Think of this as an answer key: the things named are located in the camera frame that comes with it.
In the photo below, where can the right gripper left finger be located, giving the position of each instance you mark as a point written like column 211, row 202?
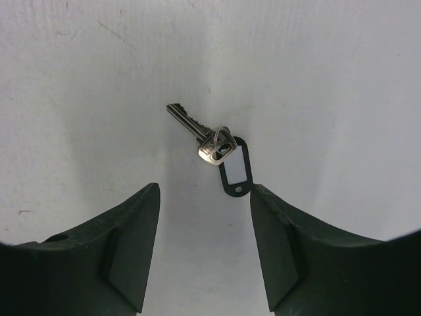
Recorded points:
column 99, row 267

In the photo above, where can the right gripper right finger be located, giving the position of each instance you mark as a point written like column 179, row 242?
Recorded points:
column 310, row 267

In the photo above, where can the key with black ring tag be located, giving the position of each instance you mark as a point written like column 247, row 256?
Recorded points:
column 220, row 148

